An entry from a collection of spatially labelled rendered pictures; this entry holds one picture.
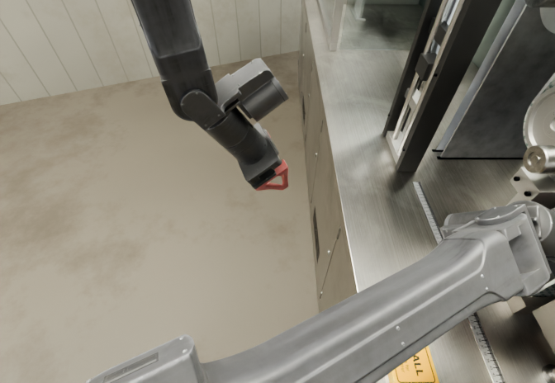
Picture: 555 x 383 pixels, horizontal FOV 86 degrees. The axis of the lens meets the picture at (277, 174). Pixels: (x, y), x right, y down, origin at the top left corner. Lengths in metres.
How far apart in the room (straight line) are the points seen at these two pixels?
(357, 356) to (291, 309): 1.30
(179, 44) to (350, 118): 0.70
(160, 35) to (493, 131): 0.79
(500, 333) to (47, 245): 2.00
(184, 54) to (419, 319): 0.33
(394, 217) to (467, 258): 0.42
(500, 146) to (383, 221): 0.40
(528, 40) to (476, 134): 0.23
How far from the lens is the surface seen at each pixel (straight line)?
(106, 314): 1.73
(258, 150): 0.47
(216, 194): 1.92
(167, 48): 0.36
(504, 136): 0.95
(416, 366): 0.59
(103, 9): 3.01
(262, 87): 0.42
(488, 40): 1.43
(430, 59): 0.74
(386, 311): 0.26
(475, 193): 0.88
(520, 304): 0.71
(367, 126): 0.96
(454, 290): 0.31
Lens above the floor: 1.47
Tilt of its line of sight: 48 degrees down
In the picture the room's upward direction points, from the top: straight up
